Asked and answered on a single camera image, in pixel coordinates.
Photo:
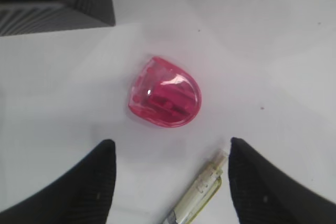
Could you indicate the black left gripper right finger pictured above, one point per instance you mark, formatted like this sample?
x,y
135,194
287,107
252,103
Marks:
x,y
262,193

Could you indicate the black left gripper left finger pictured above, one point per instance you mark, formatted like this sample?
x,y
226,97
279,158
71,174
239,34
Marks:
x,y
83,194

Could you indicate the pink pencil sharpener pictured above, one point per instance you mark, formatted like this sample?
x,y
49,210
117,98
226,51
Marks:
x,y
164,94

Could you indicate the cream grip pen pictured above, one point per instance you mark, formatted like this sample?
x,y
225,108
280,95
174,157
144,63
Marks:
x,y
200,192

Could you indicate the black mesh pen holder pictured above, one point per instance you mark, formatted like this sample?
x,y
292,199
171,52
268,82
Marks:
x,y
41,16

